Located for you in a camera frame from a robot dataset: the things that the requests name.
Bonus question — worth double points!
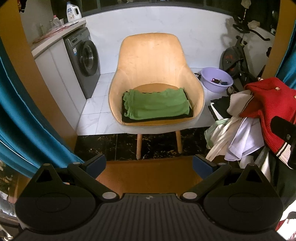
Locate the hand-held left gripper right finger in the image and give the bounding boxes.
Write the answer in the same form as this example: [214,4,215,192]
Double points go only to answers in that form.
[181,155,270,201]

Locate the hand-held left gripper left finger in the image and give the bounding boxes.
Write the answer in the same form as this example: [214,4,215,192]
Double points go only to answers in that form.
[30,153,119,201]

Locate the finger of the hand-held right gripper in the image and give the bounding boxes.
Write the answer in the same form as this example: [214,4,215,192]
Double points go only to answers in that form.
[270,116,296,149]

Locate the red knit cardigan striped trim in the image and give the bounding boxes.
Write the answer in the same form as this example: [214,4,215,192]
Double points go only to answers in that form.
[239,77,296,163]

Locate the pile of light clothes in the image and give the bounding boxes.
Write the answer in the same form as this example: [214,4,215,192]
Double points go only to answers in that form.
[205,116,249,161]

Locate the pale green garment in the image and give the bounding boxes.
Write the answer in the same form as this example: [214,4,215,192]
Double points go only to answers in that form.
[204,119,229,149]

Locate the white shirt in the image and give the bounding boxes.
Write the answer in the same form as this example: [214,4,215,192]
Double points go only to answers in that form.
[225,118,265,162]

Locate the dark green garment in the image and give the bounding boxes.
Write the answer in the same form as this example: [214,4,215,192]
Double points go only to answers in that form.
[269,148,296,205]

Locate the black folded garment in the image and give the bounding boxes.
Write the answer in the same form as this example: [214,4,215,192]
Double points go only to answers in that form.
[121,89,193,124]

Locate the white garment dark trim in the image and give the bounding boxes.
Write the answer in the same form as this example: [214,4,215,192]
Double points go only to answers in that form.
[227,89,255,117]

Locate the teal curtain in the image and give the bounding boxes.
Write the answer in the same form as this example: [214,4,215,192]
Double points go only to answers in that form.
[275,35,296,90]
[0,38,85,172]

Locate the green folded garment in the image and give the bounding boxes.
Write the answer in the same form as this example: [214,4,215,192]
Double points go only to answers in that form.
[122,87,190,120]

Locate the purple plastic basin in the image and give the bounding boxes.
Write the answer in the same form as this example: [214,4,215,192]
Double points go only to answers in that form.
[200,67,234,93]

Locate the black exercise bike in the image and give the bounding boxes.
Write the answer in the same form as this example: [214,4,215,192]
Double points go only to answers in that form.
[220,14,278,93]

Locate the white counter cabinet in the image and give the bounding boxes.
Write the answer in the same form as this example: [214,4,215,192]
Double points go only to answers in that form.
[30,18,88,137]

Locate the grey washing machine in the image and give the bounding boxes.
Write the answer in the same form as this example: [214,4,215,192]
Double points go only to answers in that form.
[63,27,101,100]

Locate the yellow shell chair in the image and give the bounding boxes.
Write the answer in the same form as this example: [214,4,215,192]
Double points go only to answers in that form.
[109,32,206,160]

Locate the pink patterned paper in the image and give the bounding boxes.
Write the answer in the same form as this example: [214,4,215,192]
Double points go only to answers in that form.
[32,21,80,44]

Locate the clear small bottles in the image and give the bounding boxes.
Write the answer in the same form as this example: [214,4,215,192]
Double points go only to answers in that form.
[49,15,65,29]

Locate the white detergent bottle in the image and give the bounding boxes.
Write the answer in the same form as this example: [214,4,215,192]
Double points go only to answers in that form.
[66,1,81,22]

